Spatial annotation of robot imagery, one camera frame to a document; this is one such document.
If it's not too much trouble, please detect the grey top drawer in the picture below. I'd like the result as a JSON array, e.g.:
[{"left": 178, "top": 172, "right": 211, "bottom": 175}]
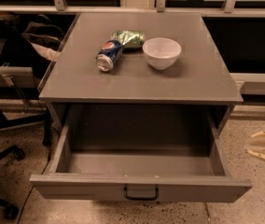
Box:
[{"left": 30, "top": 104, "right": 252, "bottom": 203}]

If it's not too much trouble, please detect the grey drawer cabinet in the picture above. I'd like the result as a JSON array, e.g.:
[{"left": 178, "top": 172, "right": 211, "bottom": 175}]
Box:
[{"left": 37, "top": 12, "right": 244, "bottom": 147}]

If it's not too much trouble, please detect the white bowl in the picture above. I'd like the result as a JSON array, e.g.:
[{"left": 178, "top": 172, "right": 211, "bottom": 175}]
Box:
[{"left": 143, "top": 37, "right": 182, "bottom": 70}]

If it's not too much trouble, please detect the green crumpled chip bag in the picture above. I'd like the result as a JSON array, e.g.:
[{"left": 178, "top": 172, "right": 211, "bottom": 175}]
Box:
[{"left": 111, "top": 30, "right": 145, "bottom": 49}]

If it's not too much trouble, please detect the blue Pepsi can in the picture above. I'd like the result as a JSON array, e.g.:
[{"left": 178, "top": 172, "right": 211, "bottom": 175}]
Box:
[{"left": 96, "top": 39, "right": 123, "bottom": 72}]

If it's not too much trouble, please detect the dark bag with white cloth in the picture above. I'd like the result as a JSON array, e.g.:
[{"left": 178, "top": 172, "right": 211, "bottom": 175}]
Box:
[{"left": 21, "top": 14, "right": 64, "bottom": 62}]

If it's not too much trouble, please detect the grey side table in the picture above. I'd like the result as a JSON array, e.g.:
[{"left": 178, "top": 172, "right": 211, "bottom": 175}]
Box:
[{"left": 0, "top": 66, "right": 40, "bottom": 88}]

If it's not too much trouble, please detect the black top drawer handle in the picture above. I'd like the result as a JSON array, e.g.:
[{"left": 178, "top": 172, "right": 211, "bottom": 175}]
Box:
[{"left": 123, "top": 187, "right": 160, "bottom": 201}]

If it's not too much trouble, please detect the black floor cable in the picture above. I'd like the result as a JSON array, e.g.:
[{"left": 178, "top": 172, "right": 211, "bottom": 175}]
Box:
[{"left": 16, "top": 152, "right": 52, "bottom": 224}]

